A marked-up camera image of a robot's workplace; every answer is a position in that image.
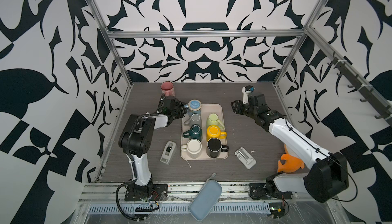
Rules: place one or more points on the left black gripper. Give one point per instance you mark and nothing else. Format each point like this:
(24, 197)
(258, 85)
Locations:
(182, 111)

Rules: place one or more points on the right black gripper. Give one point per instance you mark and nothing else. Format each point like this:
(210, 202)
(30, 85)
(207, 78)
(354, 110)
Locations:
(237, 108)

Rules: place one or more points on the pink ceramic mug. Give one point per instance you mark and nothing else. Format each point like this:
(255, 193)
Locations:
(168, 89)

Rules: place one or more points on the light blue butterfly mug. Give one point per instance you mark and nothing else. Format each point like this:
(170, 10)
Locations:
(194, 107)

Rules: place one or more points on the grey ceramic mug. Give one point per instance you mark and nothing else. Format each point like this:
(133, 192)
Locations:
(195, 119)

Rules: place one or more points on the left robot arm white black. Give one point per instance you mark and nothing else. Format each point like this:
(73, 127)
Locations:
(136, 138)

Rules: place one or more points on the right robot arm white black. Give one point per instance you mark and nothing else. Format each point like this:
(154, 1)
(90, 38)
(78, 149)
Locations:
(328, 172)

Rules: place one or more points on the dark green mug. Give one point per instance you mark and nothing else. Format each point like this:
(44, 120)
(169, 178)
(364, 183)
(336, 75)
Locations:
(195, 132)

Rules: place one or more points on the light green mug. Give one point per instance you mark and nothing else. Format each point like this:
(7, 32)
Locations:
(213, 119)

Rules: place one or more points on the white cream mug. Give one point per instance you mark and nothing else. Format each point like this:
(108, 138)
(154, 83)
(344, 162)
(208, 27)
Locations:
(191, 150)

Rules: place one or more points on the yellow mug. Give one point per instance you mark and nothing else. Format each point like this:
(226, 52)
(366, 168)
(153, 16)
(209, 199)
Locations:
(213, 131)

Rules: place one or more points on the black mug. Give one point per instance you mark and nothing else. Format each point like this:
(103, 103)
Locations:
(215, 147)

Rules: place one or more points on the beige serving tray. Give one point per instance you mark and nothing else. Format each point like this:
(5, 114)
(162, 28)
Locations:
(207, 109)

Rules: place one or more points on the orange shark plush toy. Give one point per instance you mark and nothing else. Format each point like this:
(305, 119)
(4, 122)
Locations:
(289, 163)

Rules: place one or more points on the blue-grey pencil case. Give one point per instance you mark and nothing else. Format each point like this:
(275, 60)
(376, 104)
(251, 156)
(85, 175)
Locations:
(206, 199)

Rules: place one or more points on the green circuit board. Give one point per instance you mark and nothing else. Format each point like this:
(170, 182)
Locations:
(278, 209)

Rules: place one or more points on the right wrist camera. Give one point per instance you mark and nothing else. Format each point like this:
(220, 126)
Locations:
(246, 91)

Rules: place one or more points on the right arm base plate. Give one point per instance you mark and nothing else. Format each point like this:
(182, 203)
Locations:
(268, 190)

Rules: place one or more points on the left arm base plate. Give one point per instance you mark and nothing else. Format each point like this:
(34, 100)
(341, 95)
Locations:
(151, 191)

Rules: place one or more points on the white cable duct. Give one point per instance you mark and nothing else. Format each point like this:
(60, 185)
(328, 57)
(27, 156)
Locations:
(181, 208)

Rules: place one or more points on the wall hook rack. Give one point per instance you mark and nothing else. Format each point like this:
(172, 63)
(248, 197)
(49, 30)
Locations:
(360, 84)

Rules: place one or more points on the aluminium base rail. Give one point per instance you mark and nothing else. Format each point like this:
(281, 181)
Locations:
(171, 191)

